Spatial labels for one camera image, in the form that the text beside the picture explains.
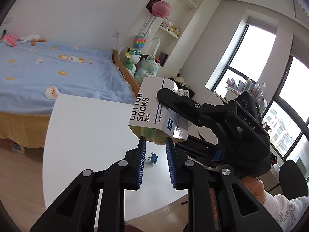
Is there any white wall shelf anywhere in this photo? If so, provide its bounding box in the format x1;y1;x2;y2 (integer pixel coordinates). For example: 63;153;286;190
128;0;210;83

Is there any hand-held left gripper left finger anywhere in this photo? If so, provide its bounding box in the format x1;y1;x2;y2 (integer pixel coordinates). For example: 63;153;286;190
29;136;147;232

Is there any rainbow pop bag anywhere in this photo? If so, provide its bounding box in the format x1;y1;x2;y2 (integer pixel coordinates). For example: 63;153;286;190
134;35;149;50

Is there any green dinosaur plush toy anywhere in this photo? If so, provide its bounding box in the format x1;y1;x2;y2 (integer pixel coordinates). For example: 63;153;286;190
124;48;143;77

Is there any teal plush toy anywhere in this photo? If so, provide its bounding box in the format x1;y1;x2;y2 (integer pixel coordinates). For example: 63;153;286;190
134;56;160;84

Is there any yellow bed sheet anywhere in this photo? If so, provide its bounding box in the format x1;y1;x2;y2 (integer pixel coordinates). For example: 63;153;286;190
0;111;52;148

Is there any small window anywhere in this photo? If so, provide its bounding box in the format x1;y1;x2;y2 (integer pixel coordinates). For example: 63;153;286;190
205;9;277;97

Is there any pink basketball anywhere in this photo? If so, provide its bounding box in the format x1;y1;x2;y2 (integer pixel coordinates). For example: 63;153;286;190
152;1;172;19

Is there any white pig plush toy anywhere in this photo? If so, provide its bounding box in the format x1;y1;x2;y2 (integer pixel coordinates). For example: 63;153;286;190
161;18;173;30

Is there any white folding stand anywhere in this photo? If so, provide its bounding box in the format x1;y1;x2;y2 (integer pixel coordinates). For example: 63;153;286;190
144;37;162;56

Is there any pink plush toy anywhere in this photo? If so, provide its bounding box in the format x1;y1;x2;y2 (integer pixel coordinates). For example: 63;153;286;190
0;32;20;47

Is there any row of books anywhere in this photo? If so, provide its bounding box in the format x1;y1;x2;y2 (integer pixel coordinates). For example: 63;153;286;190
226;77;267;107

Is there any white hat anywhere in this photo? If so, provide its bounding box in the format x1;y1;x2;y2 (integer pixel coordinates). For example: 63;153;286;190
169;76;187;86

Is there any wooden bed frame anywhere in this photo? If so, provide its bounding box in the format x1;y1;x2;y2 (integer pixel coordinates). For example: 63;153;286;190
112;50;141;96

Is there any blue binder clip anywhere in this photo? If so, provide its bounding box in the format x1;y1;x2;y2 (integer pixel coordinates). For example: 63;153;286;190
145;152;159;166

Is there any large window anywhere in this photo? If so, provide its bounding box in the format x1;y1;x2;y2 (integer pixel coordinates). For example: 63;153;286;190
263;36;309;163

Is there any blue printed blanket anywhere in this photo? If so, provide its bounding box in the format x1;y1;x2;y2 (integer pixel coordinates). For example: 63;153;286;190
0;40;137;115

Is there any pinkish trash bin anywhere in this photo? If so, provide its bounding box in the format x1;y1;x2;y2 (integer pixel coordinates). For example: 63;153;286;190
124;223;145;232

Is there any black office chair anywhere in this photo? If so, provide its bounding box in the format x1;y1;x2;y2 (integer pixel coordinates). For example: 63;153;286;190
279;159;309;199

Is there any toy basketball hoop stand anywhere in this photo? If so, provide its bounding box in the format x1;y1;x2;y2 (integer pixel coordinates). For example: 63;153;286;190
139;0;162;38

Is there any green sock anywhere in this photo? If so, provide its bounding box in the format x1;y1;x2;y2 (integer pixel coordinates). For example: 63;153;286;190
140;127;169;146

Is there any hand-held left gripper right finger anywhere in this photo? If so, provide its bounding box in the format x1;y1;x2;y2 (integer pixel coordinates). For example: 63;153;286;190
165;138;283;232

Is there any white goose plush toy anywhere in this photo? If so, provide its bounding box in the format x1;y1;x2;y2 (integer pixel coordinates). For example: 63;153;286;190
20;34;46;46

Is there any white cardboard sock box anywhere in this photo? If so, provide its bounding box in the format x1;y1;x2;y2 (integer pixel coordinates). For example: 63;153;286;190
128;77;190;141

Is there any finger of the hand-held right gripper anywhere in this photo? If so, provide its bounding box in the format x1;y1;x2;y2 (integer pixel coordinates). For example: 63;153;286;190
156;88;232;126
175;135;223;168

